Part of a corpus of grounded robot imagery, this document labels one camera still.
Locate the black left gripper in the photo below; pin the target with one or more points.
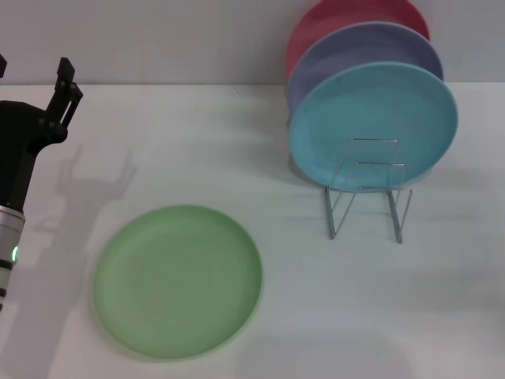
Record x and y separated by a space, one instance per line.
16 134

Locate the green plate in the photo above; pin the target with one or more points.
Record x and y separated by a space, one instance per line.
177 284

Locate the red plate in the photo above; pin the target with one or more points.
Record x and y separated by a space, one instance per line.
347 16

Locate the purple plate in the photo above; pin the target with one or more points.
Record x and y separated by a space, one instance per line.
371 45

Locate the teal plate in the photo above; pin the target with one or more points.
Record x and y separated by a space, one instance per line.
378 106

